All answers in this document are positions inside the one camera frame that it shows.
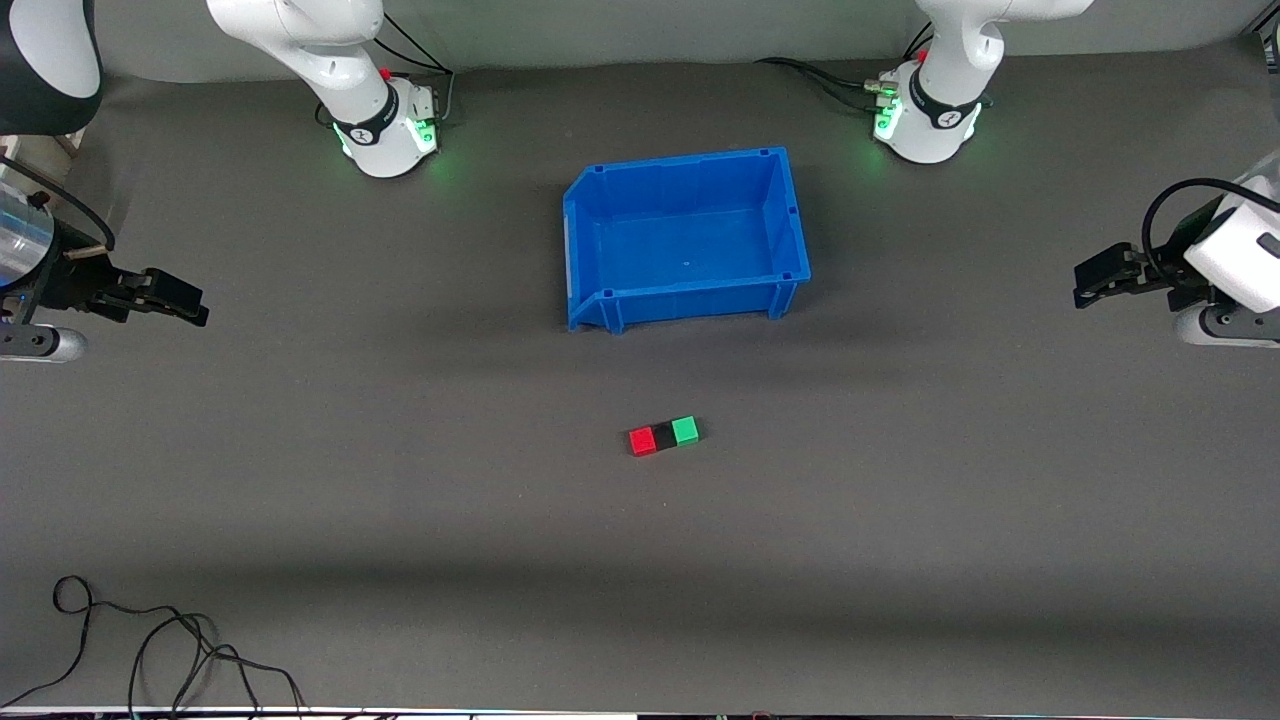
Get blue plastic storage bin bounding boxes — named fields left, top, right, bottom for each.
left=562, top=146, right=812, bottom=334

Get thin black loose cable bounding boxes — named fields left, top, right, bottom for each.
left=0, top=575, right=306, bottom=720

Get black right arm base cables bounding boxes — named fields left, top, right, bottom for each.
left=315, top=14, right=457, bottom=129

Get black arm base cables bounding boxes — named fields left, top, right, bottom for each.
left=754, top=22, right=936, bottom=113
left=315, top=14, right=457, bottom=129

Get black left arm base cables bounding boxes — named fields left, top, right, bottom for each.
left=754, top=22, right=936, bottom=113

